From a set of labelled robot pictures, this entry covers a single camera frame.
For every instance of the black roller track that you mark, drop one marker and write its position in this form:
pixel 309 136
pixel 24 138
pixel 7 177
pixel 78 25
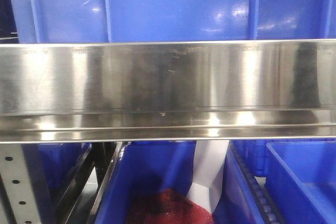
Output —
pixel 259 208

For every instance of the large blue bin upper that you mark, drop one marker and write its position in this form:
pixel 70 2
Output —
pixel 40 21

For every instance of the blue bin lower left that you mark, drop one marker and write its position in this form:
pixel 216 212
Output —
pixel 58 161

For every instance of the stainless steel shelf rail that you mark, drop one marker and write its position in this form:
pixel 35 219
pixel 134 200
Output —
pixel 170 91

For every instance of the perforated grey shelf post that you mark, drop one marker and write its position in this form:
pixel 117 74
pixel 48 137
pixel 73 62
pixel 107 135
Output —
pixel 25 184

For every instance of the red mesh bag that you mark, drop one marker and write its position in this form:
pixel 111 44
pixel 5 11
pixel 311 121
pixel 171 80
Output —
pixel 168 206

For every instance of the blue bin lower right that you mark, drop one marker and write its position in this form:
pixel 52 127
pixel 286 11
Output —
pixel 301 180

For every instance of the blue bin lower centre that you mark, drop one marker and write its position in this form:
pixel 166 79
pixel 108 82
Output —
pixel 205 172

